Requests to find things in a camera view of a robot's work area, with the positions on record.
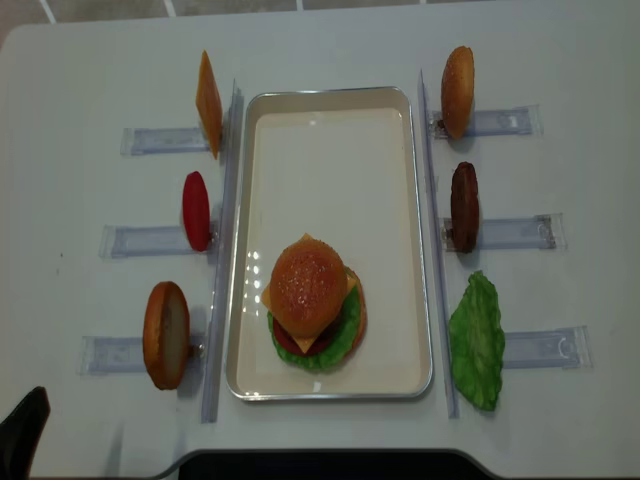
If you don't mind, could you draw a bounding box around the sesame bun top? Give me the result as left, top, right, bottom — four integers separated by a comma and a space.
269, 237, 348, 338

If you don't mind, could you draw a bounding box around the standing brown meat patty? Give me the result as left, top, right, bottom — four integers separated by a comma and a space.
450, 162, 480, 253

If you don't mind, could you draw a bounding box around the standing green lettuce leaf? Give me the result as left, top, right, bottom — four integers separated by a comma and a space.
448, 271, 506, 412

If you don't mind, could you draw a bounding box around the standing orange cheese slice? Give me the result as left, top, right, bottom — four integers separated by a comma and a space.
195, 50, 223, 159

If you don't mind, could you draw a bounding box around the clear acrylic left rack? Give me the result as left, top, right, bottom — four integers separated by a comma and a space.
78, 85, 244, 423

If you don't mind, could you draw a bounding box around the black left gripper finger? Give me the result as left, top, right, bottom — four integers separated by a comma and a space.
0, 386, 51, 480

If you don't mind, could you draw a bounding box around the cheese slice on burger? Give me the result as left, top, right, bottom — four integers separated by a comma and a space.
261, 234, 367, 358

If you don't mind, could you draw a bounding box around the green lettuce on burger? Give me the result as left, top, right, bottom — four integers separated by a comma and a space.
267, 286, 360, 372

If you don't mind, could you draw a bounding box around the clear acrylic right rack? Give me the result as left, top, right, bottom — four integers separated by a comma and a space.
418, 75, 593, 418

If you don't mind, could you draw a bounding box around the white metal tray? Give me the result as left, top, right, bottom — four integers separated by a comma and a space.
225, 87, 433, 401

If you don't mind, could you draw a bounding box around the standing bun bottom slice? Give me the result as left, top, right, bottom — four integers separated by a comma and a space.
142, 281, 190, 390

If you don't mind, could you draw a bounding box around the bun bottom on burger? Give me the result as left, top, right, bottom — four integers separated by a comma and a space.
346, 267, 367, 355

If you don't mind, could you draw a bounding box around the tomato slice on burger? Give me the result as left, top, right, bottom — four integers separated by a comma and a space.
272, 318, 343, 357

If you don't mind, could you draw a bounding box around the clear acrylic rack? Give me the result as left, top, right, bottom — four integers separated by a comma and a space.
418, 75, 593, 418
78, 85, 244, 423

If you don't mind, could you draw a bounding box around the standing red tomato slice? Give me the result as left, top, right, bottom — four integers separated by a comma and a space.
182, 171, 211, 252

